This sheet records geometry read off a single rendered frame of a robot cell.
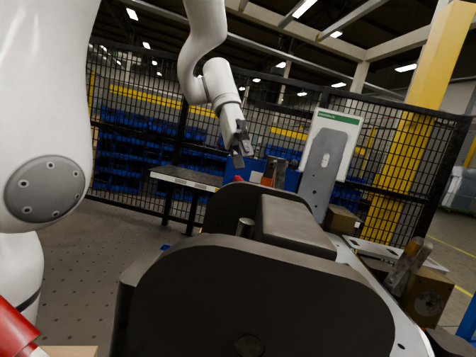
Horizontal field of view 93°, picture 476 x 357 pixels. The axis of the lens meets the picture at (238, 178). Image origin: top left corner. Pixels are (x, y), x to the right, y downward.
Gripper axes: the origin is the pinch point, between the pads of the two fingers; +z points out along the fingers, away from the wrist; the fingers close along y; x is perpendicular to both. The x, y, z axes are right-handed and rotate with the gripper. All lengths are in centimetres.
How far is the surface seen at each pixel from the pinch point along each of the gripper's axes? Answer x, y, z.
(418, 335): 13.2, 20.0, 42.0
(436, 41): 102, 1, -39
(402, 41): 390, -161, -217
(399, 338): 8.6, 20.9, 40.6
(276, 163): 5.1, 8.0, 5.3
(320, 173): 31.3, -12.5, 5.8
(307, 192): 26.6, -16.8, 10.6
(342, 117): 60, -21, -20
